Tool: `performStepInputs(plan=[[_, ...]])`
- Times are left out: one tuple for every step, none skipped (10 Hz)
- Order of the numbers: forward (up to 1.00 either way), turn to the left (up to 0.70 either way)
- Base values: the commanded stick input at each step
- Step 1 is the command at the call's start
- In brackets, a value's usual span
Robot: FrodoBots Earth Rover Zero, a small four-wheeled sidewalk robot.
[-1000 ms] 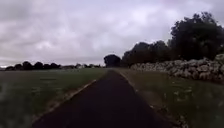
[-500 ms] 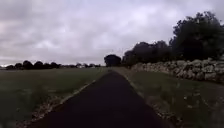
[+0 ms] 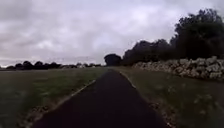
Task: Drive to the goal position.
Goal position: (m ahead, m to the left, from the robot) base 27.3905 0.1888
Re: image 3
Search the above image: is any round dark tree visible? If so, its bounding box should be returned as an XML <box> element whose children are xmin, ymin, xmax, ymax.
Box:
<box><xmin>103</xmin><ymin>53</ymin><xmax>123</xmax><ymax>67</ymax></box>

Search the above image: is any dark asphalt path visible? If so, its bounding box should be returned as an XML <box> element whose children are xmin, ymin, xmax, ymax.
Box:
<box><xmin>30</xmin><ymin>68</ymin><xmax>169</xmax><ymax>128</ymax></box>

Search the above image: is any grass verge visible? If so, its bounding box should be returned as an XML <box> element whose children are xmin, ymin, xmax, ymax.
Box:
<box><xmin>113</xmin><ymin>65</ymin><xmax>224</xmax><ymax>128</ymax></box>

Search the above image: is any distant row of trees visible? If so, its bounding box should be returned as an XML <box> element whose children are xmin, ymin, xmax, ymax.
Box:
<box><xmin>0</xmin><ymin>60</ymin><xmax>103</xmax><ymax>71</ymax></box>

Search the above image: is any grass field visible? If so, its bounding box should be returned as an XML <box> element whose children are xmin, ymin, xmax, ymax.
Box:
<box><xmin>0</xmin><ymin>67</ymin><xmax>109</xmax><ymax>128</ymax></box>

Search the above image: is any row of dark trees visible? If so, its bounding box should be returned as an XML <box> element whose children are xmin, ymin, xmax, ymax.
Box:
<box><xmin>121</xmin><ymin>8</ymin><xmax>224</xmax><ymax>66</ymax></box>

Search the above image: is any dry stone wall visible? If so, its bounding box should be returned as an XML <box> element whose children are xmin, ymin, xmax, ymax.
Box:
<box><xmin>132</xmin><ymin>55</ymin><xmax>224</xmax><ymax>81</ymax></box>

